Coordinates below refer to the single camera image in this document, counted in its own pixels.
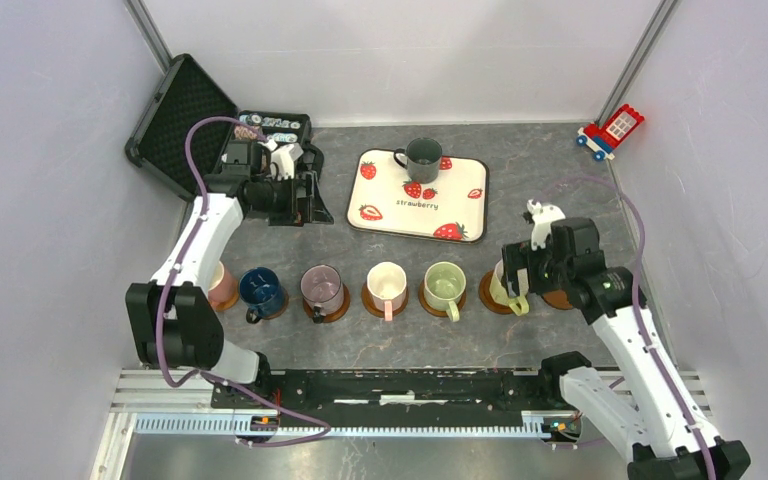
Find brown grooved wooden coaster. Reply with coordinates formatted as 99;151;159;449
478;270;513;315
361;283;409;318
418;283;467;318
541;290;574;311
303;284;351;324

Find aluminium frame rail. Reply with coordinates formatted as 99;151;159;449
89;368;733;480

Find dark blue mug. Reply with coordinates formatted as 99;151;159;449
238;267;284;324

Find yellow-green mug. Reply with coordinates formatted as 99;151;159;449
489;260;530;316

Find pale pink white mug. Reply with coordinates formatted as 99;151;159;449
366;261;408;322

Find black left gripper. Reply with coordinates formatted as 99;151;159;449
249;171;333;227

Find white strawberry print tray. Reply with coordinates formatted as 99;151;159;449
347;149;489;243

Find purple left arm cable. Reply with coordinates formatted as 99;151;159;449
154;116;332;450

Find light orange flat coaster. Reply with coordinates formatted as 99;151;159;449
209;295;239;312

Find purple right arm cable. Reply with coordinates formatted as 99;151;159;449
542;174;719;480

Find lilac mug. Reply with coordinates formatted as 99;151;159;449
300;264;346;324

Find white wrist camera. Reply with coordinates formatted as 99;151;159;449
523;199;566;251
270;143;304;181

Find dark green mug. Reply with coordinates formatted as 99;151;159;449
393;138;443;184

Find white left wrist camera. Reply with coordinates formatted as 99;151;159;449
270;143;304;181

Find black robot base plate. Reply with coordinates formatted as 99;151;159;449
210;368;605;429

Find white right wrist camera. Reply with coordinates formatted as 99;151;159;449
523;199;566;251

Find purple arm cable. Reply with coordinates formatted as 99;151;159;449
542;174;719;480
154;116;332;450

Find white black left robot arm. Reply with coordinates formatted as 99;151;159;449
125;141;334;408

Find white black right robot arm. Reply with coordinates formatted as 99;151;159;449
502;213;751;479

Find light green mug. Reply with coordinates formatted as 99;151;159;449
423;262;467;322

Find dark walnut coaster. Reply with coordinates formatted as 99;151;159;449
254;289;290;321

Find red blue toy block car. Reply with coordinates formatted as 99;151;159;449
575;104;645;162

